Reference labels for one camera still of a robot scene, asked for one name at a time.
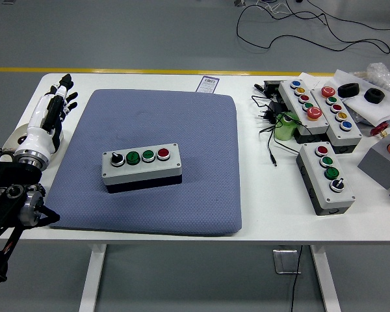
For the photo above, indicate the white foam sheet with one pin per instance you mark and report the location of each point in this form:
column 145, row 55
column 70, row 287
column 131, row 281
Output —
column 370, row 109

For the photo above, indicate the black power adapter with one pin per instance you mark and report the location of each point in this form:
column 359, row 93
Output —
column 274, row 107

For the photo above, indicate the white paper sheet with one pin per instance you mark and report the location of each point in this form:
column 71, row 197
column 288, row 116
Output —
column 308, row 78

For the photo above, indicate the white shallow dish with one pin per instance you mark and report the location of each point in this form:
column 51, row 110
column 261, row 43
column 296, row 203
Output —
column 14, row 138

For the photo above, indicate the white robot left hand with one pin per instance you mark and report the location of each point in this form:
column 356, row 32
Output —
column 35, row 139

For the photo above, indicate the clear bubble wrap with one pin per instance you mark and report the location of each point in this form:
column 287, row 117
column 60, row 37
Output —
column 382, row 74

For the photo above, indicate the black connector plug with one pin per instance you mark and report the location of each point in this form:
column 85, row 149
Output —
column 258, row 87

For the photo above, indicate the blue-grey padded mat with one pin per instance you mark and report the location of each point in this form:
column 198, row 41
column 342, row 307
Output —
column 198, row 130

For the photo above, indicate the grey four-button control box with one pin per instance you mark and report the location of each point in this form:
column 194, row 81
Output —
column 139, row 172
column 312, row 162

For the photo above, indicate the white table leg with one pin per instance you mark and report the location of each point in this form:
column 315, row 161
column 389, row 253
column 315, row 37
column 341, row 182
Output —
column 91, row 286
column 326, row 279

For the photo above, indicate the grey block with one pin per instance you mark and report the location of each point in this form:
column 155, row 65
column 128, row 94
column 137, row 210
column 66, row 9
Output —
column 377, row 165

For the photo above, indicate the silver floor socket plate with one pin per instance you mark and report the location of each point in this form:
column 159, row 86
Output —
column 281, row 261

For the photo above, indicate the five-button box, blue button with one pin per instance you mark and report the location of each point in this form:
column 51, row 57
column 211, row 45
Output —
column 354, row 133
column 291, row 97

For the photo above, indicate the small black device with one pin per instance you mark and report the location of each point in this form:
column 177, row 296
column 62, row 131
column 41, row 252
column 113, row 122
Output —
column 273, row 85

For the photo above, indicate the purple-edged label card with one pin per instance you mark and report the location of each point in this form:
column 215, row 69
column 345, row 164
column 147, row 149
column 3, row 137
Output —
column 208, row 84

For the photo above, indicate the red metal part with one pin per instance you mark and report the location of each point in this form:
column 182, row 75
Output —
column 378, row 129

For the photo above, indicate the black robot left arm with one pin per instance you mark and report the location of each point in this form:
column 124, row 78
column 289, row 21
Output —
column 9, row 172

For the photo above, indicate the dark cylindrical capacitor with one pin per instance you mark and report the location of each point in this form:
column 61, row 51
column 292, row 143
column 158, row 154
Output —
column 21, row 140

